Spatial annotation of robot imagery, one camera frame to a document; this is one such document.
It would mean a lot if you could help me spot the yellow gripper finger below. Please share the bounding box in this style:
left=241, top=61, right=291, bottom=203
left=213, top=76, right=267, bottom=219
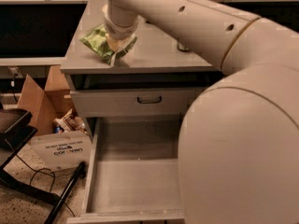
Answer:
left=106, top=34, right=127, bottom=52

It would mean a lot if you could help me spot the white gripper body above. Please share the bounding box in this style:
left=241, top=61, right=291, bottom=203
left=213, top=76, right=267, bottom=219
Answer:
left=104, top=20, right=138, bottom=40

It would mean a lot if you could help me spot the green jalapeno kettle chip bag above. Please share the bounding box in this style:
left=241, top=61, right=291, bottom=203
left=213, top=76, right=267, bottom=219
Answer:
left=79, top=24, right=137, bottom=66

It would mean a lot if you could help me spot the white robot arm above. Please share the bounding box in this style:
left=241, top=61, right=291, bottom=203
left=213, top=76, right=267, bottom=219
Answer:
left=106, top=0, right=299, bottom=224

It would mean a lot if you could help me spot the grey drawer cabinet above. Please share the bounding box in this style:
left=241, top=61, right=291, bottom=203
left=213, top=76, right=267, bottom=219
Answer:
left=61, top=0, right=223, bottom=133

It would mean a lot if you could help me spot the closed grey top drawer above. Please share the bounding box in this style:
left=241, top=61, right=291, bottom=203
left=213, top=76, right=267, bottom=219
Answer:
left=70, top=87, right=204, bottom=118

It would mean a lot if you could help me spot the open grey middle drawer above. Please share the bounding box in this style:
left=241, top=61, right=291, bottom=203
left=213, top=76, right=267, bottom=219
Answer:
left=67, top=117, right=185, bottom=224

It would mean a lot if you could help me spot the green soda can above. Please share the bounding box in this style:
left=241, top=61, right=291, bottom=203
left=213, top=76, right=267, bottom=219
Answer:
left=177, top=42, right=190, bottom=52

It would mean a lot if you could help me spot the brown cardboard box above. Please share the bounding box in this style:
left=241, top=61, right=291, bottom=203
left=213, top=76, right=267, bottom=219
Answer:
left=18, top=65, right=75, bottom=136

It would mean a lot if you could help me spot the black chair base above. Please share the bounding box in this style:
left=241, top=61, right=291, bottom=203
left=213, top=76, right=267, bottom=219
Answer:
left=0, top=109, right=60, bottom=205

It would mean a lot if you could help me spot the black metal leg left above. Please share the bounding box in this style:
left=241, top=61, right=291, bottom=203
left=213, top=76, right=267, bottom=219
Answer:
left=44, top=161, right=86, bottom=224

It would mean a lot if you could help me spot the black drawer handle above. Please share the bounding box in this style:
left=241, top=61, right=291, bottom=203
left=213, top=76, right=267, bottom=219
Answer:
left=136, top=96, right=163, bottom=105

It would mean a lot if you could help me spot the black cable on floor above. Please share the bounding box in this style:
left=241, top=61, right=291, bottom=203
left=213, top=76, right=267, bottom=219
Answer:
left=3, top=137, right=76, bottom=217

